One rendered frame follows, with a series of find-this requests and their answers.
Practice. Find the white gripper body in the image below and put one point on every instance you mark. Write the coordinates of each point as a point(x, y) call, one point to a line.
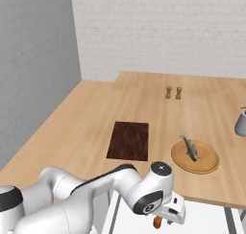
point(178, 216)

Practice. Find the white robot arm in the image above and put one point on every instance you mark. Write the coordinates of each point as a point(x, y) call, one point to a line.
point(96, 193)

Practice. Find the white open drawer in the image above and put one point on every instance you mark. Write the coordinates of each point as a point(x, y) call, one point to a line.
point(205, 220)

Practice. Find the round wooden plate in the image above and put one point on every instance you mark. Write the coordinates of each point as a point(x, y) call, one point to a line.
point(206, 159)

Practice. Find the dark brown cutting board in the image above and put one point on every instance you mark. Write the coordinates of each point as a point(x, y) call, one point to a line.
point(128, 141)

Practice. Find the grey-brown fish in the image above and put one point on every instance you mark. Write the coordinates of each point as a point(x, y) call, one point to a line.
point(190, 147)

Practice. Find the grey kettle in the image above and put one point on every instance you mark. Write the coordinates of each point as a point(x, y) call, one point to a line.
point(241, 124)

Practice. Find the wooden shaker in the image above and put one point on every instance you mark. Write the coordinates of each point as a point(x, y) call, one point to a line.
point(168, 92)
point(178, 93)

